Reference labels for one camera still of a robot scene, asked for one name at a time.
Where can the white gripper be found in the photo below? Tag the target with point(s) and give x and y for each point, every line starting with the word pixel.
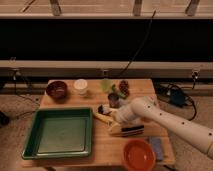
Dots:
pixel 122 118

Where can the yellow banana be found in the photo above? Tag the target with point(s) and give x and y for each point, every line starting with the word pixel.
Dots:
pixel 106 119

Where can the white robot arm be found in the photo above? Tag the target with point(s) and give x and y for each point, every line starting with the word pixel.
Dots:
pixel 198 136

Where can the small metal cup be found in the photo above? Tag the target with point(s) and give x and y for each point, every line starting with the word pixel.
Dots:
pixel 113 99

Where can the light green cup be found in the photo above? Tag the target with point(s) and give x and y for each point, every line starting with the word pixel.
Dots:
pixel 106 85

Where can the white plastic cup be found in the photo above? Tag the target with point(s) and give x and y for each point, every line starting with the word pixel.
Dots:
pixel 81 86

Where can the orange peach fruit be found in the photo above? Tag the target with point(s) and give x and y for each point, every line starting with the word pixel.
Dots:
pixel 145 119

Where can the black striped eraser block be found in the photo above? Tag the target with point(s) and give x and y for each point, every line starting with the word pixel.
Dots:
pixel 125 132

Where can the green toy vegetable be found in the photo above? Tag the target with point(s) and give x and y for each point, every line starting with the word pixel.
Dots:
pixel 118 92

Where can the bunch of purple grapes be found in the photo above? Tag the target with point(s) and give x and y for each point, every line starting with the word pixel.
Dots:
pixel 124 87

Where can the blue sponge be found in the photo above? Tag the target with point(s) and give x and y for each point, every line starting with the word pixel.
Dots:
pixel 157 147

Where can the orange plastic bowl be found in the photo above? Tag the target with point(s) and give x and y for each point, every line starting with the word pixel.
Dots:
pixel 138 155

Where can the wooden table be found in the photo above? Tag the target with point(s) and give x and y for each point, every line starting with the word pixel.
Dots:
pixel 106 149

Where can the green plastic tray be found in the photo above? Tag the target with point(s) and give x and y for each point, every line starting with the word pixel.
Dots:
pixel 59 133

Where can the dark red bowl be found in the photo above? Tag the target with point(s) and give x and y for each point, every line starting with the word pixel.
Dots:
pixel 57 90

